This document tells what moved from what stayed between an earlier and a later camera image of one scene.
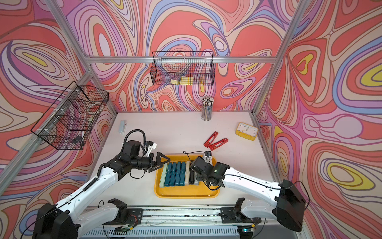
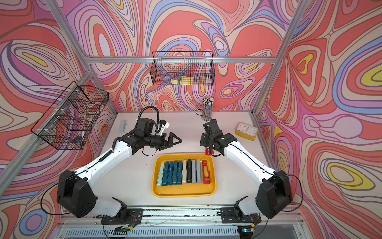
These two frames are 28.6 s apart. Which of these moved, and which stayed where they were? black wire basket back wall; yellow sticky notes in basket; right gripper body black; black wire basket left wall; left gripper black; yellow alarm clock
Moved: left gripper black; right gripper body black
Stayed: yellow alarm clock; black wire basket left wall; black wire basket back wall; yellow sticky notes in basket
